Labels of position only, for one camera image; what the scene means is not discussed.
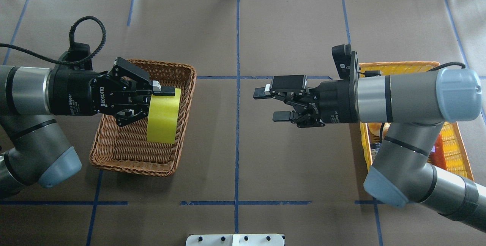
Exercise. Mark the brown wicker basket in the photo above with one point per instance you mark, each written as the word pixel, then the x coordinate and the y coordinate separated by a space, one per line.
pixel 126 149

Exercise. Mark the yellow tape roll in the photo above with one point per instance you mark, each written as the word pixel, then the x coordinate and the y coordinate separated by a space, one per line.
pixel 162 118

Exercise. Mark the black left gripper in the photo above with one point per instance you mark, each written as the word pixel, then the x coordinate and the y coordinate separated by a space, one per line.
pixel 70 91

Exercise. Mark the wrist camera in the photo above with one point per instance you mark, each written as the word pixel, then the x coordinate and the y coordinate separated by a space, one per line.
pixel 346 61
pixel 76 52

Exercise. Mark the toy croissant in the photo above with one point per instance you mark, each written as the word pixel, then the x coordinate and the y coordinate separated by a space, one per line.
pixel 378 128

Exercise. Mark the small dark can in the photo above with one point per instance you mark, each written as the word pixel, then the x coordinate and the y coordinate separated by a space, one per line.
pixel 374 148

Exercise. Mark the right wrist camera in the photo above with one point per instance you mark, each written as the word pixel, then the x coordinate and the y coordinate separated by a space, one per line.
pixel 346 61

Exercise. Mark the yellow plastic basket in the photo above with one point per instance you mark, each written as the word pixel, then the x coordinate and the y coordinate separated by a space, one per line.
pixel 454 149

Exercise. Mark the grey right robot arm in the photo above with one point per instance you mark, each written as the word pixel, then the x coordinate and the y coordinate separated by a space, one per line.
pixel 416 105

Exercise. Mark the toy carrot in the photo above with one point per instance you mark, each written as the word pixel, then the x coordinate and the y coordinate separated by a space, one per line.
pixel 438 158

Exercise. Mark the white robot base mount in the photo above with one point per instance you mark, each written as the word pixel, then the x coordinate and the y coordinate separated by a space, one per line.
pixel 259 239

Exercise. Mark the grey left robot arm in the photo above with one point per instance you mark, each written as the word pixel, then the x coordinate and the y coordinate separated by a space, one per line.
pixel 31 98

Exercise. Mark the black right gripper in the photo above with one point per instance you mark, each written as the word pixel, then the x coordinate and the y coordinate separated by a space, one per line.
pixel 338 101

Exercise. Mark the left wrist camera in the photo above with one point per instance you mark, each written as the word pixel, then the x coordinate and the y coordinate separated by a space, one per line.
pixel 76 52

